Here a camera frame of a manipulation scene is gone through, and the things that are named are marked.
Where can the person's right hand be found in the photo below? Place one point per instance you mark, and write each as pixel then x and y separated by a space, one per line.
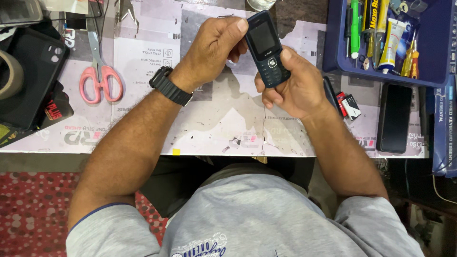
pixel 300 92

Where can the person's left hand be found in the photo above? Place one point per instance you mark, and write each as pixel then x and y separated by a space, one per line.
pixel 207 53

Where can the dark blue keypad phone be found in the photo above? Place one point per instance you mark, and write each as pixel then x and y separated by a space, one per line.
pixel 264 42

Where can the black phone back cover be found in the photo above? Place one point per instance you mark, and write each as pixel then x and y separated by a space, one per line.
pixel 330 92

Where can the red black small battery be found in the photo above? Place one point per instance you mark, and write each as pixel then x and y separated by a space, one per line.
pixel 341 103

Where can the black wrist watch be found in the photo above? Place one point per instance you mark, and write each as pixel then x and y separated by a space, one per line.
pixel 171 87

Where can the black white small box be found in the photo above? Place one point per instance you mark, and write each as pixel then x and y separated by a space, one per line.
pixel 351 107

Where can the printed paper table mat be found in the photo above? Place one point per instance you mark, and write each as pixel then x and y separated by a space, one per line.
pixel 214 125

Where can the clear glass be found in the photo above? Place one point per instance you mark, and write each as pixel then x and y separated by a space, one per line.
pixel 260 4

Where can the black slim tool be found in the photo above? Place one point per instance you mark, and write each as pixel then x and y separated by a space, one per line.
pixel 348 28

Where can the metal tweezers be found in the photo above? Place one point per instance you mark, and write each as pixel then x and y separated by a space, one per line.
pixel 125 10

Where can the black touchscreen smartphone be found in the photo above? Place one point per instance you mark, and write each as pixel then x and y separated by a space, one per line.
pixel 394 117

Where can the yellow glue tube black print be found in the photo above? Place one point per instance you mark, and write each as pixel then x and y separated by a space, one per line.
pixel 370 25

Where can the white tube with yellow band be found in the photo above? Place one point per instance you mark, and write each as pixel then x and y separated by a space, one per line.
pixel 391 46

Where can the small yellow sticker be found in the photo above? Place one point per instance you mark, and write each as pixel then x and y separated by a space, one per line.
pixel 176 152

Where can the slim yellow glue tube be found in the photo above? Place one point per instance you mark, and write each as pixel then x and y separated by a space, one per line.
pixel 381 21

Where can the blue sachet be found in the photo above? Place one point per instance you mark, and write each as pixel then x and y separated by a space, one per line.
pixel 403 42

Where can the grey t-shirt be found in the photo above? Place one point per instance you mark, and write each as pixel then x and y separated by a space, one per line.
pixel 257 221

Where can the dark trousers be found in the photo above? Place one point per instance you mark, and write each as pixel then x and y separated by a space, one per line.
pixel 171 185

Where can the blue plastic tray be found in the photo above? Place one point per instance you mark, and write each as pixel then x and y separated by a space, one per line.
pixel 433 42

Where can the blue keyboard carton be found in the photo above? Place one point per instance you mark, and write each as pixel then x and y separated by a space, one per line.
pixel 444 135

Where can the black packet with red print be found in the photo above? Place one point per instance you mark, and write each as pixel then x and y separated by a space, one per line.
pixel 57 110

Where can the transparent plastic case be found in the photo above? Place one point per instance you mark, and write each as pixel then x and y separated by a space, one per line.
pixel 19 10

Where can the brown tape roll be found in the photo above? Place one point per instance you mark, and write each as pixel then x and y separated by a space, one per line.
pixel 9 71

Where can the green yellow packet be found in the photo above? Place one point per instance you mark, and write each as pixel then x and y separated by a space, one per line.
pixel 7 135

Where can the red dotted floor mat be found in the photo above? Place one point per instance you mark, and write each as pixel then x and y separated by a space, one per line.
pixel 32 214

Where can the black smartphone with camera cutout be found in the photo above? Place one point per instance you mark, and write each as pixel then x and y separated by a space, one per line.
pixel 32 78

